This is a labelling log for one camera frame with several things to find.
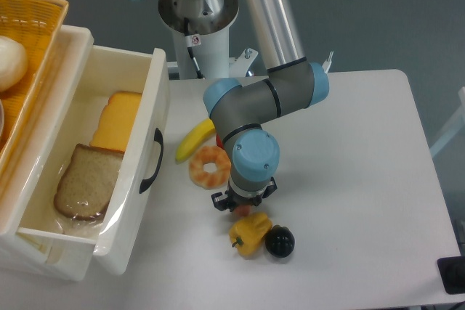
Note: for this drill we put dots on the black device at edge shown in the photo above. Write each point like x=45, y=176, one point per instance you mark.
x=452, y=274

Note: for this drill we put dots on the white bun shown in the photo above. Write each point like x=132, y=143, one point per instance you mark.
x=11, y=63

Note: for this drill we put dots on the brown egg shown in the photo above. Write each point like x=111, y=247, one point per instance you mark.
x=242, y=210

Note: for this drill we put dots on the black drawer handle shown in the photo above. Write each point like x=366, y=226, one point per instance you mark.
x=146, y=183

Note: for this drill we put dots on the yellow woven basket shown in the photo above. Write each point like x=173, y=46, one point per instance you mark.
x=33, y=25

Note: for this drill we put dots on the yellow bell pepper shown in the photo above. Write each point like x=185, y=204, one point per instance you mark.
x=247, y=234

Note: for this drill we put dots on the black round fruit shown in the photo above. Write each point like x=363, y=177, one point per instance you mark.
x=280, y=242

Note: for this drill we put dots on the red tomato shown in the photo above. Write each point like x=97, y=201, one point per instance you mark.
x=219, y=142

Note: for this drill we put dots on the white frame at right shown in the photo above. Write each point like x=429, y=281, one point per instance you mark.
x=451, y=127

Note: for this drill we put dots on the yellow banana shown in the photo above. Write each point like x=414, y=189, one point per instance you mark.
x=194, y=139

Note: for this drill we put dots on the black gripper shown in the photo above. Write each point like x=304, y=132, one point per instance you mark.
x=235, y=196

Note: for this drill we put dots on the white plastic drawer box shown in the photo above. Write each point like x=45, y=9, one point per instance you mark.
x=82, y=76

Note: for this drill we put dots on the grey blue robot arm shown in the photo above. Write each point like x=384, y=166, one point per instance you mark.
x=237, y=111

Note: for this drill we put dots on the orange toast slice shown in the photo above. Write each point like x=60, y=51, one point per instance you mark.
x=116, y=121

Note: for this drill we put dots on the brown bread slice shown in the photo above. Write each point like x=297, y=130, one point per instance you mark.
x=86, y=187

